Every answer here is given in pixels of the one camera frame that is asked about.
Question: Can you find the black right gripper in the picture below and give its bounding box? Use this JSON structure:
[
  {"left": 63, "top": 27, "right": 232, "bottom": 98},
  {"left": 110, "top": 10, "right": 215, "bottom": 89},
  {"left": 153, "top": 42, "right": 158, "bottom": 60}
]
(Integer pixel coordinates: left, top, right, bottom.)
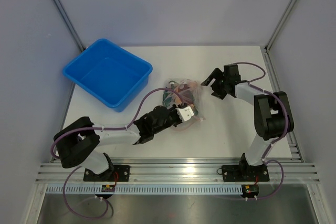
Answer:
[{"left": 201, "top": 68, "right": 229, "bottom": 100}]

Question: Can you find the clear zip top bag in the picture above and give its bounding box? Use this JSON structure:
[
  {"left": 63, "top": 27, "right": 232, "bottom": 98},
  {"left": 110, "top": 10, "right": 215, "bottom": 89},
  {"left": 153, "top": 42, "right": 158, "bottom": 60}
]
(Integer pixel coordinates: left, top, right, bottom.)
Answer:
[{"left": 164, "top": 78, "right": 205, "bottom": 131}]

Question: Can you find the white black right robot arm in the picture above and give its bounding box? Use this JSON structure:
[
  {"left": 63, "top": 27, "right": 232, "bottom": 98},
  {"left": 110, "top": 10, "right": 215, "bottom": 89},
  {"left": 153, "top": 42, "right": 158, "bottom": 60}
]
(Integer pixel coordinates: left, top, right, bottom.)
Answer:
[{"left": 201, "top": 62, "right": 294, "bottom": 181}]

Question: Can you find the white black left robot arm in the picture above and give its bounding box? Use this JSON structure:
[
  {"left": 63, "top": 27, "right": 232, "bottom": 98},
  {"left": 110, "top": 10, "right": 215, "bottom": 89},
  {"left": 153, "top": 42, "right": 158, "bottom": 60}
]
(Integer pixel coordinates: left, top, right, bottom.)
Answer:
[{"left": 54, "top": 104, "right": 193, "bottom": 181}]

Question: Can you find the green fake cucumber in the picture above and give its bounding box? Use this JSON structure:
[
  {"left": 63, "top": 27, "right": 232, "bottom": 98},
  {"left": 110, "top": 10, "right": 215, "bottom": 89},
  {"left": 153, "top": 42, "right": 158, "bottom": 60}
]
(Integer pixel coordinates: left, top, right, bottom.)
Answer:
[{"left": 162, "top": 90, "right": 182, "bottom": 109}]

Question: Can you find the blue plastic bin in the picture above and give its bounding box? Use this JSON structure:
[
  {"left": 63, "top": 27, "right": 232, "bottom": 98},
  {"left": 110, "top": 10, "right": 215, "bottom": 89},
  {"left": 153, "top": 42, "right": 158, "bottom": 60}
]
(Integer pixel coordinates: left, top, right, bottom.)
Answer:
[{"left": 62, "top": 38, "right": 153, "bottom": 112}]

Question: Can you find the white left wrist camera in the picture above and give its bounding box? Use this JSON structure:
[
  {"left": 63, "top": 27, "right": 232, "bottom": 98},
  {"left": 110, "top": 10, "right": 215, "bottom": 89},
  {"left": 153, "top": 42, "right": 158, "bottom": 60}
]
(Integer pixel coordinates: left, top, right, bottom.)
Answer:
[{"left": 176, "top": 106, "right": 195, "bottom": 122}]

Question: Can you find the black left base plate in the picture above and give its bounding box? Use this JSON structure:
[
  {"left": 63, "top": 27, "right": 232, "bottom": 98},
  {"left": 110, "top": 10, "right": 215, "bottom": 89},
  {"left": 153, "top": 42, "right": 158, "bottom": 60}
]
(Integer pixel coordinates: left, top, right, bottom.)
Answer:
[{"left": 83, "top": 165, "right": 131, "bottom": 182}]

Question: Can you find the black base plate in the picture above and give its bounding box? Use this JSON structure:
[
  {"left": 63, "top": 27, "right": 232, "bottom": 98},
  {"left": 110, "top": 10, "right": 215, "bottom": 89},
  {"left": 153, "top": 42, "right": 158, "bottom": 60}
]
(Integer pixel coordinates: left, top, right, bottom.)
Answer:
[
  {"left": 221, "top": 165, "right": 270, "bottom": 182},
  {"left": 83, "top": 165, "right": 131, "bottom": 182}
]

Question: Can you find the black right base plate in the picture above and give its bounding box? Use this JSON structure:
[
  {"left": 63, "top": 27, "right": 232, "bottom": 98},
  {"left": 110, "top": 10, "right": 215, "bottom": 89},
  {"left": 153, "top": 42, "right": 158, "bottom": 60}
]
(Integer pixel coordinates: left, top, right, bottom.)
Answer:
[{"left": 221, "top": 165, "right": 270, "bottom": 182}]

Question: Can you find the aluminium frame post left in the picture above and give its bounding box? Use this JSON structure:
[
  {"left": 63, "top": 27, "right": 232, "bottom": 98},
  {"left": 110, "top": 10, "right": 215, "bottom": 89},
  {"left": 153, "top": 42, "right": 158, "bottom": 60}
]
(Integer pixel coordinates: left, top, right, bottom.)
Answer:
[{"left": 52, "top": 0, "right": 86, "bottom": 52}]

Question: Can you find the aluminium frame post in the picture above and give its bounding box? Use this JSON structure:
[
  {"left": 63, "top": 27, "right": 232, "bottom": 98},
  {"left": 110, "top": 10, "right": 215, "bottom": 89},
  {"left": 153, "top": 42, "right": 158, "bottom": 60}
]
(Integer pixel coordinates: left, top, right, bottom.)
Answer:
[
  {"left": 265, "top": 0, "right": 299, "bottom": 54},
  {"left": 52, "top": 0, "right": 86, "bottom": 52}
]

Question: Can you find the aluminium mounting rail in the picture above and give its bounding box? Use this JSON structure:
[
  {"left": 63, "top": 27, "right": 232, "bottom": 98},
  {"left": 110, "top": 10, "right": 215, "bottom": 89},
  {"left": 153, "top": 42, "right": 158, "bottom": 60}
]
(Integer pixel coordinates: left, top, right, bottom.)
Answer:
[{"left": 35, "top": 158, "right": 320, "bottom": 184}]

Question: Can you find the slotted white cable duct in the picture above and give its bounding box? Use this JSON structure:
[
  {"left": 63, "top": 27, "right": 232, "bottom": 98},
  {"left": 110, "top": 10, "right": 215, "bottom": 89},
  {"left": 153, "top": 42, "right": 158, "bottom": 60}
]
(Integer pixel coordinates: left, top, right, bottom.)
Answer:
[{"left": 46, "top": 184, "right": 243, "bottom": 195}]

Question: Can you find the aluminium frame post right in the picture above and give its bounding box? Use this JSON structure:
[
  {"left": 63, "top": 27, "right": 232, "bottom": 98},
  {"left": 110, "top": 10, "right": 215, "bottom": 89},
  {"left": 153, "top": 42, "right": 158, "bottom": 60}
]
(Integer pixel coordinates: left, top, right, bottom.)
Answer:
[{"left": 265, "top": 0, "right": 299, "bottom": 54}]

